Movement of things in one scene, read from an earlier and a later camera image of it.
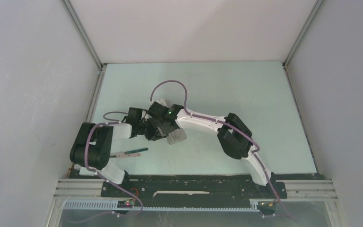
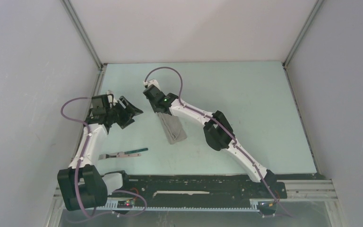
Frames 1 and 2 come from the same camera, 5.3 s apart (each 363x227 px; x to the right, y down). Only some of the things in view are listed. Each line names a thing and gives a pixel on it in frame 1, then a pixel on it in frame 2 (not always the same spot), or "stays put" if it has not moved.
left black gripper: (154, 134) to (128, 112)
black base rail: (192, 190) stays put
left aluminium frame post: (67, 4) stays put
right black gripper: (163, 131) to (156, 109)
